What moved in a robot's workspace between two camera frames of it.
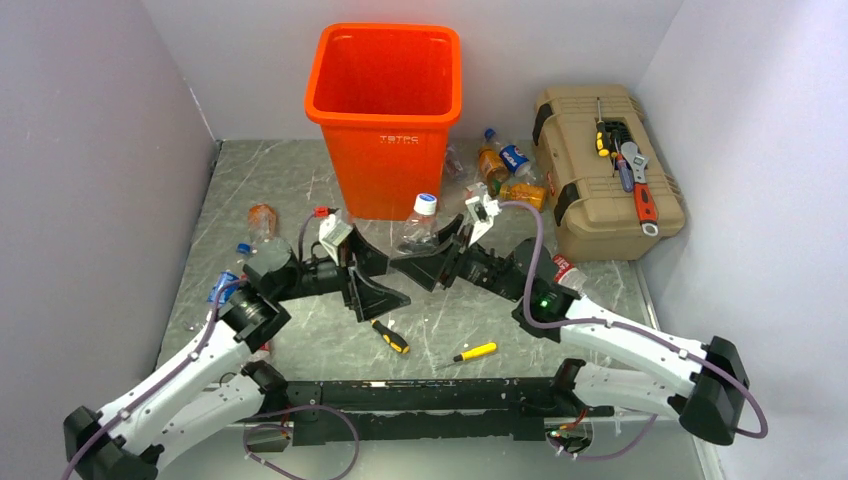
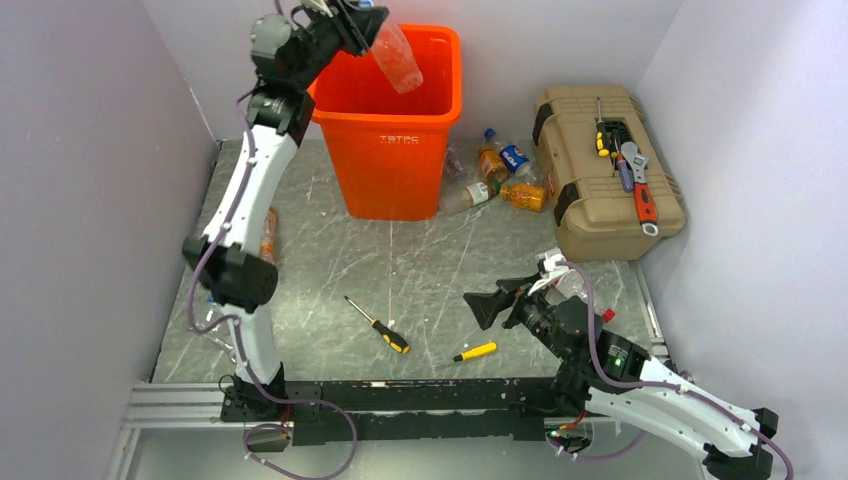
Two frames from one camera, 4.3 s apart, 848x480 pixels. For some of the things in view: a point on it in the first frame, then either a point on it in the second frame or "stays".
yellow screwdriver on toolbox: x=601 y=143 stays
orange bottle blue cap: x=490 y=158 stays
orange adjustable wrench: x=645 y=208 stays
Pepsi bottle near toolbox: x=515 y=160 stays
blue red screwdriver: x=625 y=173 stays
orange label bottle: x=262 y=222 stays
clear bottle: x=421 y=231 -> x=392 y=46
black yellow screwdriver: x=394 y=340 stays
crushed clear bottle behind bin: x=454 y=166 stays
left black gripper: x=359 y=288 -> x=361 y=22
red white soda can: x=566 y=274 -> x=607 y=281
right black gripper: x=429 y=270 -> x=486 y=305
